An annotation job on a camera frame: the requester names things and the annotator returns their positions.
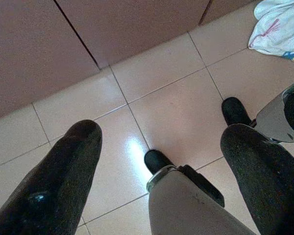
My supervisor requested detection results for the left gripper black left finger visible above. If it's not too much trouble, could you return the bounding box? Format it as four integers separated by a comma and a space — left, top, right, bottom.
0, 119, 103, 235

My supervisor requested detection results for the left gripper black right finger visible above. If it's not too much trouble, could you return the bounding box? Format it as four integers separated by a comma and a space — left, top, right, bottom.
220, 123, 294, 235

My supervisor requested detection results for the silver robot right leg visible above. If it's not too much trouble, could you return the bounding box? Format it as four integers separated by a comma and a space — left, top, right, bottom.
221, 78, 294, 144

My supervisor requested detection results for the silver robot leg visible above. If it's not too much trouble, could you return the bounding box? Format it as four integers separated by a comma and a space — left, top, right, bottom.
221, 78, 294, 144
144, 149, 258, 235

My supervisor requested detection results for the silver robot left leg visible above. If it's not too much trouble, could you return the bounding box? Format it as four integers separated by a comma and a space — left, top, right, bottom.
144, 149, 258, 235

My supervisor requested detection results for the brown cabinet door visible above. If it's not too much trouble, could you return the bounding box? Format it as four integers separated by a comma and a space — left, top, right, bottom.
199, 0, 258, 26
0, 0, 100, 122
54, 0, 211, 69

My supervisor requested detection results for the white printed cloth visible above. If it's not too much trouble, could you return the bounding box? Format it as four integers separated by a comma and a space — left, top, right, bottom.
247, 0, 294, 62

